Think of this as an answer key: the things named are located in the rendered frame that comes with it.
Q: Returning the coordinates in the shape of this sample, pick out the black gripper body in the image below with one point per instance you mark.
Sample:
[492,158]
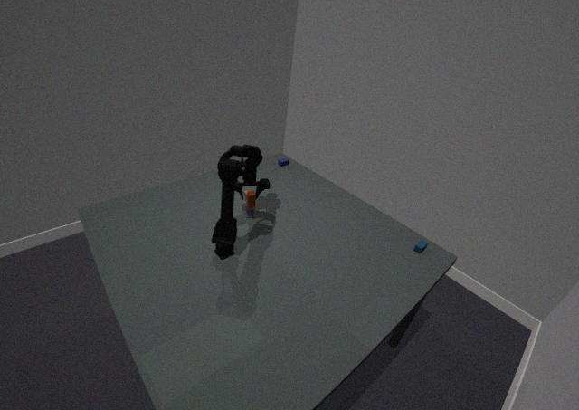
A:
[250,180]

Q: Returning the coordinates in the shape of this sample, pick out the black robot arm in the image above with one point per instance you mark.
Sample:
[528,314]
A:
[229,170]

